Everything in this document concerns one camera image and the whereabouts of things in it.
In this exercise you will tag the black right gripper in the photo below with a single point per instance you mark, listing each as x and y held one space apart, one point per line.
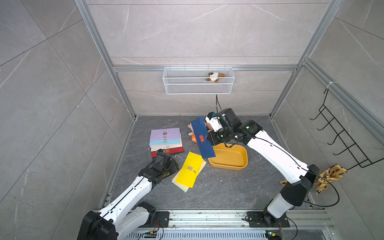
213 141

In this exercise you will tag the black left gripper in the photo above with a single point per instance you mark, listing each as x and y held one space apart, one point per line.
174 166

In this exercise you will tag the light green envelope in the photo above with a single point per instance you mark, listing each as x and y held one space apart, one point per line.
182 187

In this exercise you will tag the yellow envelope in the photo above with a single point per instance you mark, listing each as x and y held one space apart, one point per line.
190 170

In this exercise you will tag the yellow plastic storage box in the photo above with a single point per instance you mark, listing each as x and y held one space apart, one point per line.
234 158

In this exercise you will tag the navy blue envelope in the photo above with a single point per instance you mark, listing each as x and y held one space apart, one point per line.
201 133

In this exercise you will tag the tan kraft envelope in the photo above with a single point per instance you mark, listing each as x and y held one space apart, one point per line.
202 166

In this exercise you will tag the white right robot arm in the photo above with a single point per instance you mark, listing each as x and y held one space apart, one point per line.
255 137

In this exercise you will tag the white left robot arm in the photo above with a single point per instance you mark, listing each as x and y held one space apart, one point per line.
127 212

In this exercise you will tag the red envelope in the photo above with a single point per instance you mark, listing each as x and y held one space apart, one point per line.
167 151

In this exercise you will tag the cream white envelope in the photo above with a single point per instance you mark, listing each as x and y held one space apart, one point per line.
159 149

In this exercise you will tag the pink envelope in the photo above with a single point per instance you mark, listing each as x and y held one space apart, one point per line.
164 146

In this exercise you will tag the light blue envelope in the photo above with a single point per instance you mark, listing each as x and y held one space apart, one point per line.
166 142

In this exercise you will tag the purple envelope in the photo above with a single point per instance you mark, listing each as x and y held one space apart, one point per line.
165 134

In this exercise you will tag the small brown white plush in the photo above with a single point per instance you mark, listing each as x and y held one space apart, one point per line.
215 77

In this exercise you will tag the yellow patterned cloth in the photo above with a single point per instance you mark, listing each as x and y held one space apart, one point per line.
328 177

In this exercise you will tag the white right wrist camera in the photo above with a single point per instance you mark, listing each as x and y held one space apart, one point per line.
216 121

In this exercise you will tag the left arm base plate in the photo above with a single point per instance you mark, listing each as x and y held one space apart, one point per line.
161 218

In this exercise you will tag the metal mounting rail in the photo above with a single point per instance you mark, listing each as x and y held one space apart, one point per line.
301 219

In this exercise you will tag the white wire mesh basket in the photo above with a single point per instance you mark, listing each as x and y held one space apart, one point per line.
192 81

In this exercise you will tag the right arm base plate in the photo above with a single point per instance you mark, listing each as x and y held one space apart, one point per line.
259 219

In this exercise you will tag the black wire hook rack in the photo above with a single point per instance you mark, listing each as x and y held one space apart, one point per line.
359 157

